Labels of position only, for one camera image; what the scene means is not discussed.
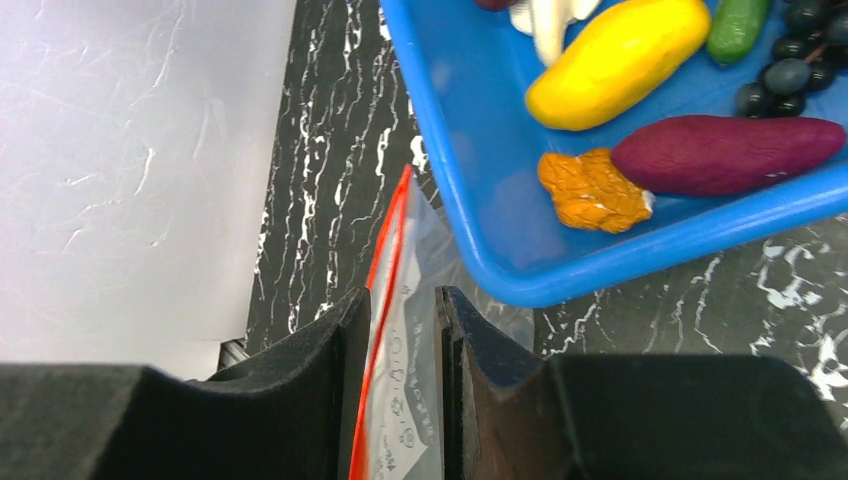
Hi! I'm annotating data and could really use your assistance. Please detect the dark toy grapes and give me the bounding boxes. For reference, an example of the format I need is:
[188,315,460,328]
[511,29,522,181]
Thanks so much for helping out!
[734,1,847,118]

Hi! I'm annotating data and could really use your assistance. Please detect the orange toy nugget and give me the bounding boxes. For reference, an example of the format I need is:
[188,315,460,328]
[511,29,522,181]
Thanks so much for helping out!
[537,148,655,234]

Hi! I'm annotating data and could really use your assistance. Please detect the blue plastic bin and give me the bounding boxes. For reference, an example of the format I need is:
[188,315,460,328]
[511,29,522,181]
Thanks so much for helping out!
[382,1,847,308]

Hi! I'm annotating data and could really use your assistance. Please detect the clear zip top bag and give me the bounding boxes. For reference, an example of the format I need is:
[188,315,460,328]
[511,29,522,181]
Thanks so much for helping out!
[348,166,535,479]

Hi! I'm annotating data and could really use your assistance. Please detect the yellow toy mango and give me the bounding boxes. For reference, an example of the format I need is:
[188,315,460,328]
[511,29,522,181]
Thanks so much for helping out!
[525,0,711,131]

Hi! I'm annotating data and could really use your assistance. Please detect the green toy cucumber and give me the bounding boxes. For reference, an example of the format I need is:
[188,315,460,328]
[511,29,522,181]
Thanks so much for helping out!
[706,0,772,66]

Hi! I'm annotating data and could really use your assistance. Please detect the dark red toy onion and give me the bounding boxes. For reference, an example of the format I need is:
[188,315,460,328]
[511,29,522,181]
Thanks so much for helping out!
[474,0,517,12]

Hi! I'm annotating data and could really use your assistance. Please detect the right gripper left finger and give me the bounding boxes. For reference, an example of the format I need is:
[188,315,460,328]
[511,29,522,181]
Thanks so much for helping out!
[1,287,371,479]

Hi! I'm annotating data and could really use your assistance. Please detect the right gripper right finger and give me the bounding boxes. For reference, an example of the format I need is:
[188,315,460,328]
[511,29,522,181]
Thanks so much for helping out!
[435,287,847,479]

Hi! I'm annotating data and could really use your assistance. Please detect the white toy mushroom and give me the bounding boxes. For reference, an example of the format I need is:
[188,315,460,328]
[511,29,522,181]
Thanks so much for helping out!
[508,0,601,68]

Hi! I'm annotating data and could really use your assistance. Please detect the purple toy sweet potato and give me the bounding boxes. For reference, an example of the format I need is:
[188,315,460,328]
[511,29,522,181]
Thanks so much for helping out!
[611,115,847,197]

